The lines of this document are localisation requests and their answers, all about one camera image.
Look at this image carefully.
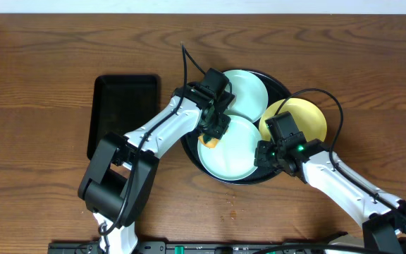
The green and yellow sponge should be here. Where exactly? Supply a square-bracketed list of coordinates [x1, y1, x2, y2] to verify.
[198, 129, 228, 149]

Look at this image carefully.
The yellow plate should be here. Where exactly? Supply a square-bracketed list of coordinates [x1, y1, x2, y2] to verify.
[259, 98, 327, 142]

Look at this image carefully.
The light blue plate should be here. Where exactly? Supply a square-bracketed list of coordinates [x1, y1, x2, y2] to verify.
[197, 115, 262, 181]
[223, 69, 269, 123]

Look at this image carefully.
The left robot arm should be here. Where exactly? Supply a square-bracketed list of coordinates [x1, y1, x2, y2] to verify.
[78, 83, 235, 253]

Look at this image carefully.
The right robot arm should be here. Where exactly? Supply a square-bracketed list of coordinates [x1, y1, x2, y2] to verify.
[254, 112, 406, 253]

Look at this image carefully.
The black rectangular tray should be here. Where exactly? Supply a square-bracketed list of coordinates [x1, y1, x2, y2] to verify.
[87, 74, 160, 159]

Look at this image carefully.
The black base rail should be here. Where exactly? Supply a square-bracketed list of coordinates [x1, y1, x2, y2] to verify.
[47, 240, 331, 254]

